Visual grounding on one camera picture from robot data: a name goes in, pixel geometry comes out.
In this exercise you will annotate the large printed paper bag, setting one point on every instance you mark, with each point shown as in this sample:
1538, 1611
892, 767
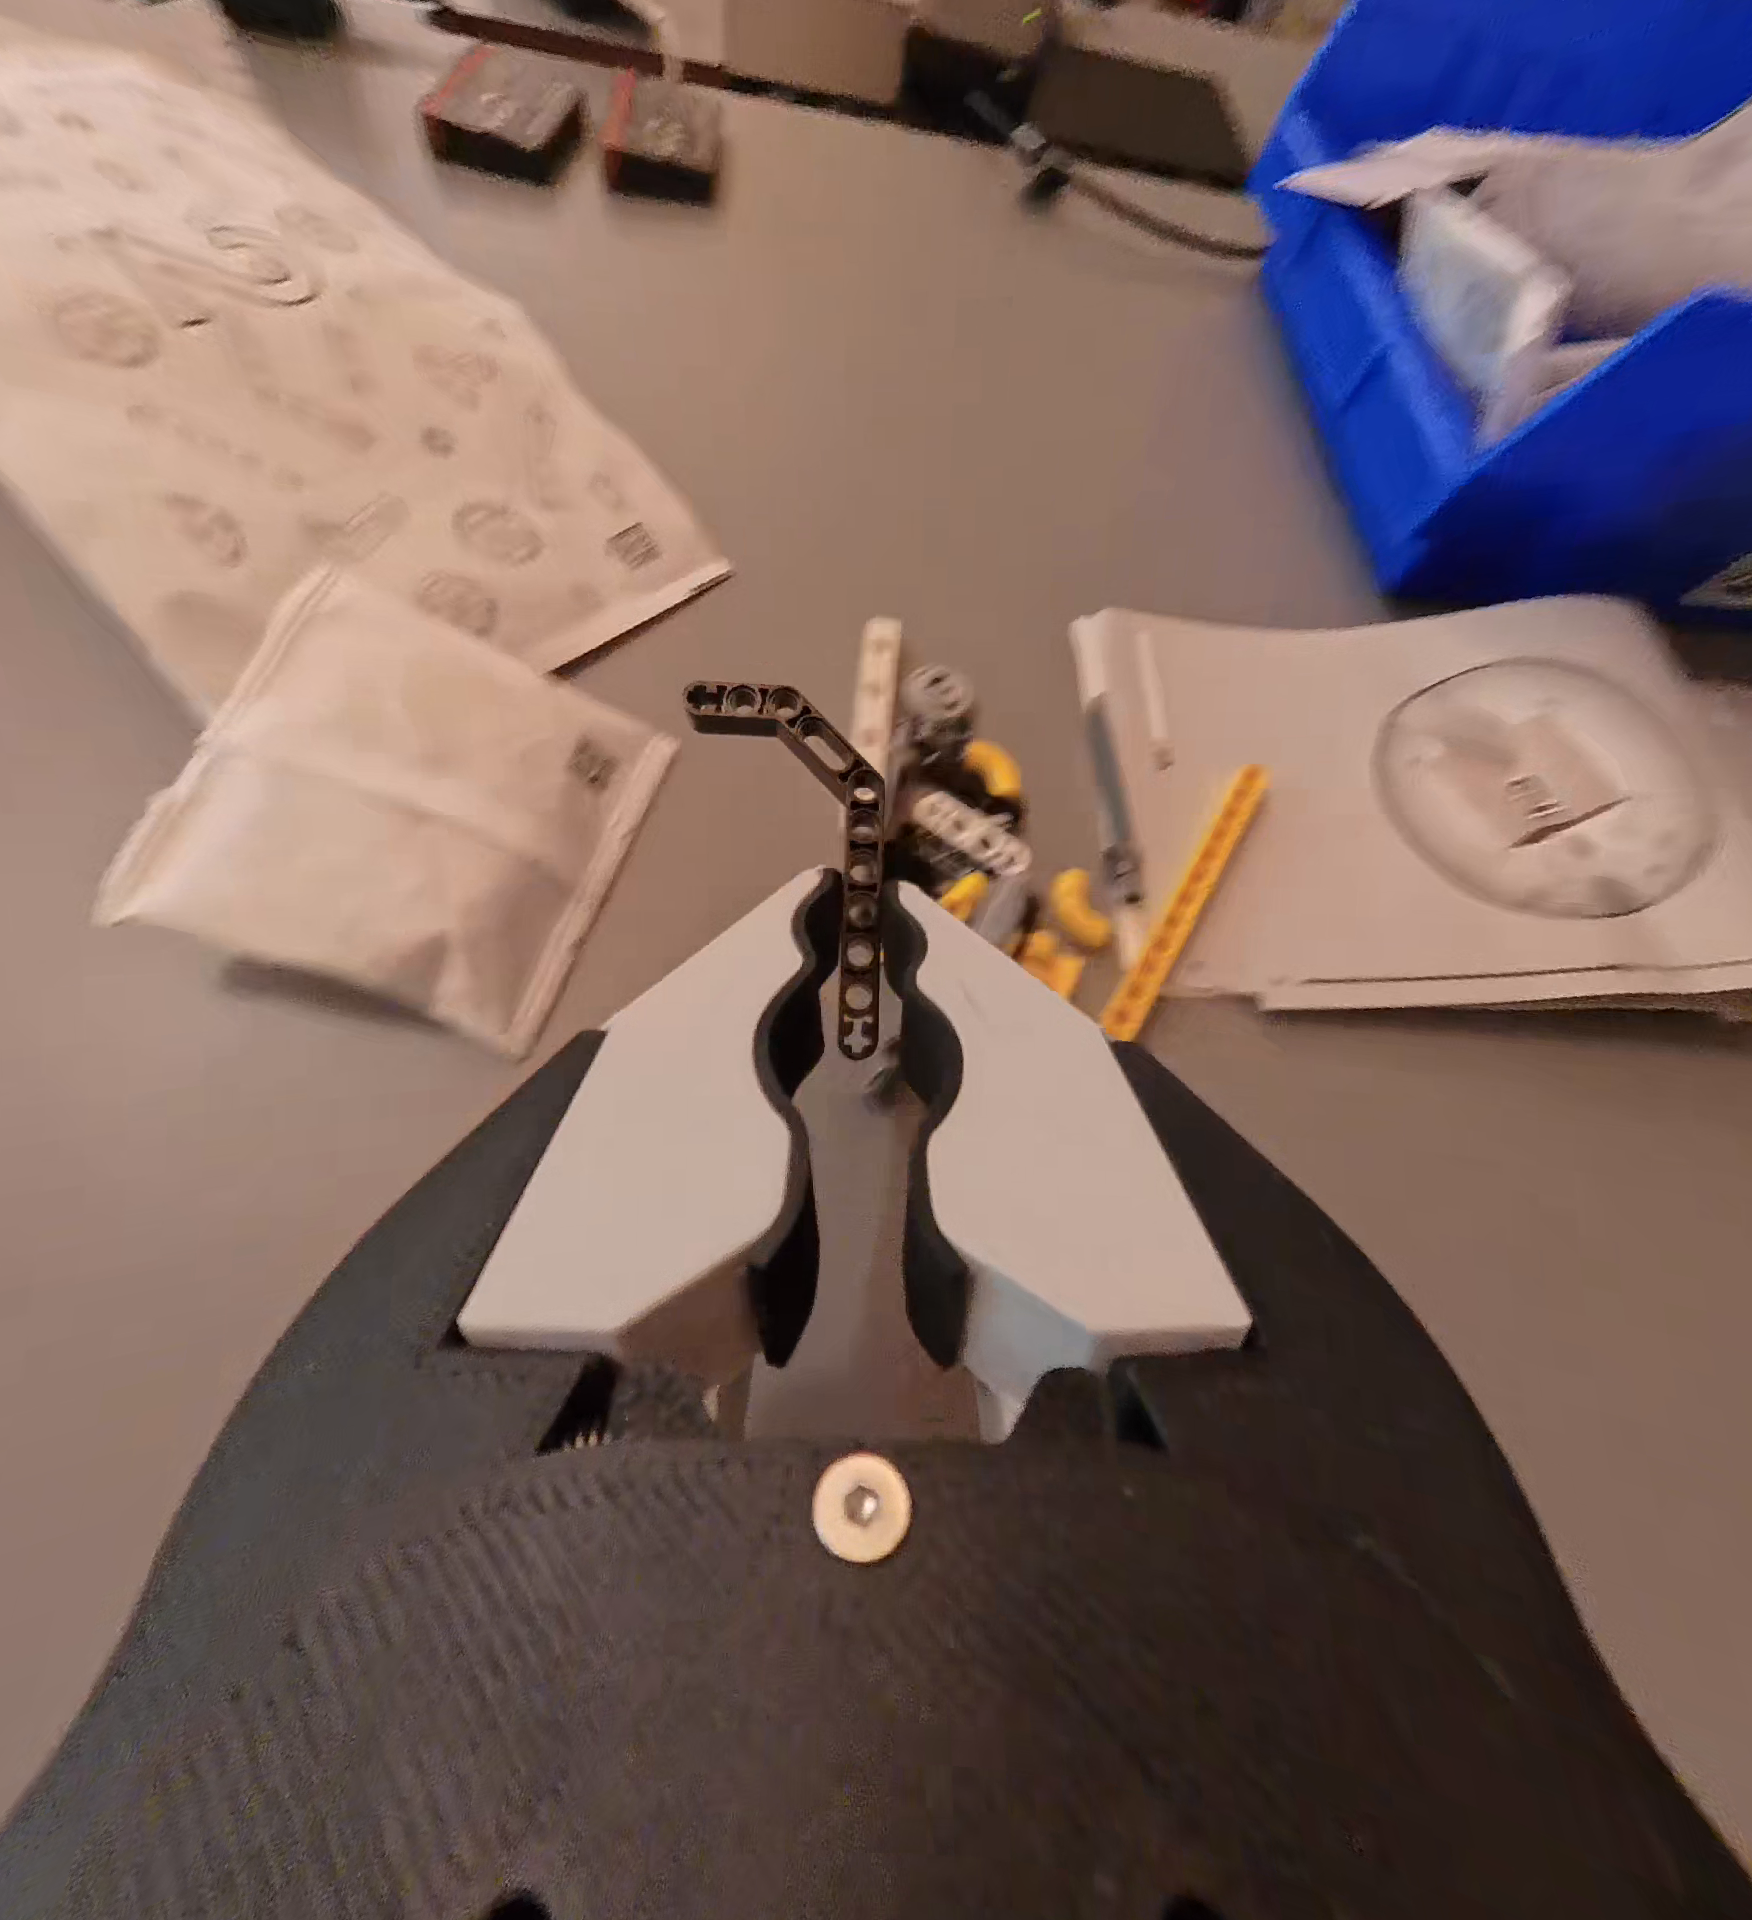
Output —
213, 377

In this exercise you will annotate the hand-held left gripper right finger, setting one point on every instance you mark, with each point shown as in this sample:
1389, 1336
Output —
1072, 1186

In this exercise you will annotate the large blue storage bin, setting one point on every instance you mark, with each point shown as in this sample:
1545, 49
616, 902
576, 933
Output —
1570, 478

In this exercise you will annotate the black flat device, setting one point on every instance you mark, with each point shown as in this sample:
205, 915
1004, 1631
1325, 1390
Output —
1133, 102

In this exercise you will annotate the white lego beam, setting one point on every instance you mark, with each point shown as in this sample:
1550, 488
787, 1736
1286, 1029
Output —
871, 691

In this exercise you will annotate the long yellow lego beam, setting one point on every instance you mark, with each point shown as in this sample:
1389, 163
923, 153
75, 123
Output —
1185, 902

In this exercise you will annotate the yellow lego block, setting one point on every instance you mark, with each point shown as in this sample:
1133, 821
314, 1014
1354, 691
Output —
1049, 963

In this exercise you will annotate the yellow curved lego piece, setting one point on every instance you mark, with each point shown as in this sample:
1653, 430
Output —
1081, 902
996, 767

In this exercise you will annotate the grey lego pulley wheel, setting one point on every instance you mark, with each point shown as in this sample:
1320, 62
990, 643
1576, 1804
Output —
938, 691

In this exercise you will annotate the crumpled white paper bags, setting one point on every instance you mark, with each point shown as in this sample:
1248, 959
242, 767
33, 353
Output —
1570, 197

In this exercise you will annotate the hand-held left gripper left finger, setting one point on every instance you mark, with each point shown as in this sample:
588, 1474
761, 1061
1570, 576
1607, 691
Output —
650, 1186

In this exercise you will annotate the white thin lego liftarm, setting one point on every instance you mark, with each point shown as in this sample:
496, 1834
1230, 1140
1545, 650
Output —
973, 833

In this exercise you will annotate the black bent lego beam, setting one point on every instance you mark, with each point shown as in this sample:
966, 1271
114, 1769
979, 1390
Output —
861, 902

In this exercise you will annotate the grey lego sword blade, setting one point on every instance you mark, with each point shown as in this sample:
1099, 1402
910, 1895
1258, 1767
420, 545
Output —
1115, 792

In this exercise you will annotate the small white paper bag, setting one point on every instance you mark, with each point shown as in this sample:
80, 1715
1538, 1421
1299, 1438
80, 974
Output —
366, 811

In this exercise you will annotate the lego instruction booklet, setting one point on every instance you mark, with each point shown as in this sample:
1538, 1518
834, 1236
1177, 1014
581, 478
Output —
1342, 902

